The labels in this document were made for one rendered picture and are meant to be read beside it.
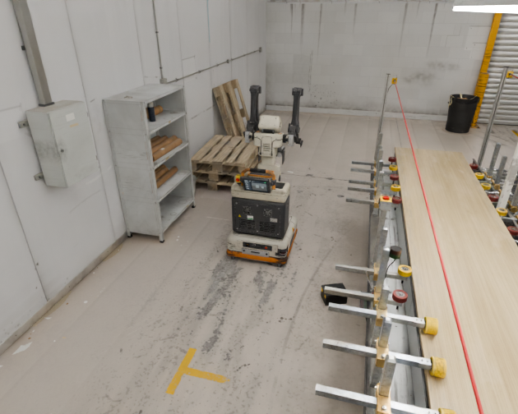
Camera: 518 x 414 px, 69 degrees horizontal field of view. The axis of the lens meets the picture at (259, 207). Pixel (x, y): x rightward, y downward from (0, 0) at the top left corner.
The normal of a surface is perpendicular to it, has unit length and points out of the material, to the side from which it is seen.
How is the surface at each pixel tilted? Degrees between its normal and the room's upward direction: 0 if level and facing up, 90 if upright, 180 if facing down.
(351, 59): 90
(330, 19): 90
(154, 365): 0
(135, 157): 90
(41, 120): 90
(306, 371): 0
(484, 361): 0
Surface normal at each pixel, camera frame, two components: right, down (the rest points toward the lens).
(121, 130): -0.26, 0.45
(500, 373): 0.00, -0.88
